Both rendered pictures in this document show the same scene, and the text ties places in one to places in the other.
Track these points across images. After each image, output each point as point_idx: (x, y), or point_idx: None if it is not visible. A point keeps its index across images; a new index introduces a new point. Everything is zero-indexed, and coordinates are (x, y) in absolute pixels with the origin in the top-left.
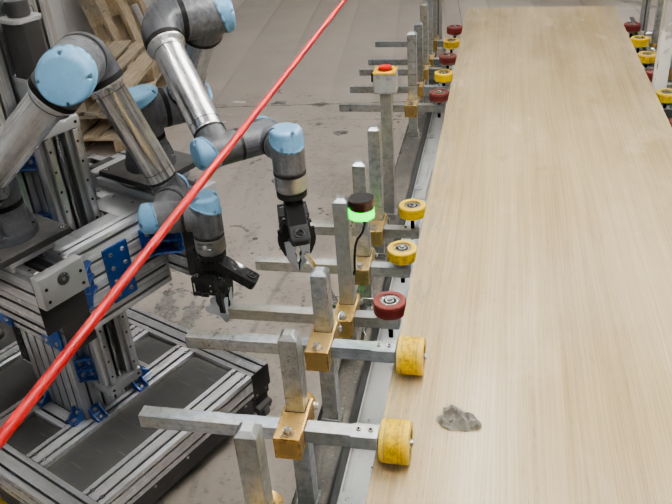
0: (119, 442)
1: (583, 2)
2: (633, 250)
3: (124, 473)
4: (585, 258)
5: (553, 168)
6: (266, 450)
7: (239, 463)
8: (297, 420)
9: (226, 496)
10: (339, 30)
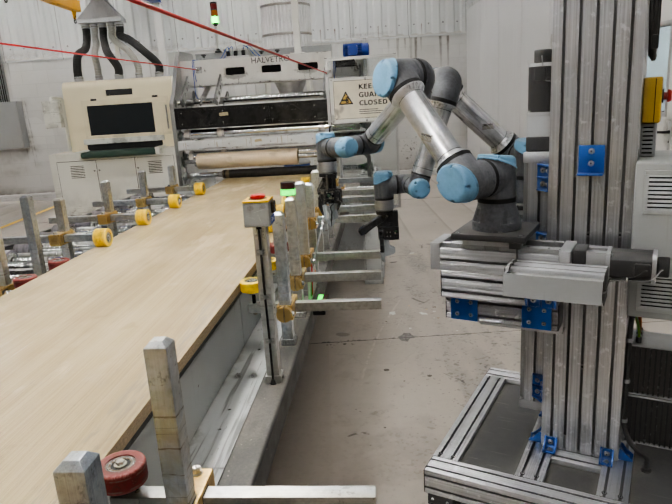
0: (513, 408)
1: None
2: (106, 270)
3: (485, 388)
4: (143, 265)
5: (87, 317)
6: (415, 490)
7: None
8: None
9: (431, 456)
10: None
